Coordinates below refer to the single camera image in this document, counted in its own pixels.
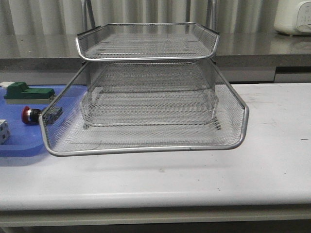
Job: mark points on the white terminal block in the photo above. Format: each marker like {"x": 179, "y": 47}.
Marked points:
{"x": 4, "y": 131}

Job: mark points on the silver mesh bottom tray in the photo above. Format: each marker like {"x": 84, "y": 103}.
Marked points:
{"x": 188, "y": 107}

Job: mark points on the silver mesh tray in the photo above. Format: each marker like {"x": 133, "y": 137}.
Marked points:
{"x": 188, "y": 107}
{"x": 226, "y": 131}
{"x": 147, "y": 41}

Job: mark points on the grey stone counter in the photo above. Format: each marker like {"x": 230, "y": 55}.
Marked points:
{"x": 241, "y": 57}

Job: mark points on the blue plastic tray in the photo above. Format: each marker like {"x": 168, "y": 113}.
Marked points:
{"x": 27, "y": 139}

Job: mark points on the silver mesh top tray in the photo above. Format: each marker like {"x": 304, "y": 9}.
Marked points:
{"x": 147, "y": 41}

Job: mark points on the white appliance on counter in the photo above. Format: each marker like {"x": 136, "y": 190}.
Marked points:
{"x": 293, "y": 17}

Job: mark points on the silver metal rack frame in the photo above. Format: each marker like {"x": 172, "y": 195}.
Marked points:
{"x": 145, "y": 75}

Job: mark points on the green electrical switch block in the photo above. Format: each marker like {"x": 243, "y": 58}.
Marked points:
{"x": 21, "y": 93}

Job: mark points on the red emergency stop button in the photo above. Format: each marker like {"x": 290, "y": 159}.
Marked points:
{"x": 31, "y": 115}

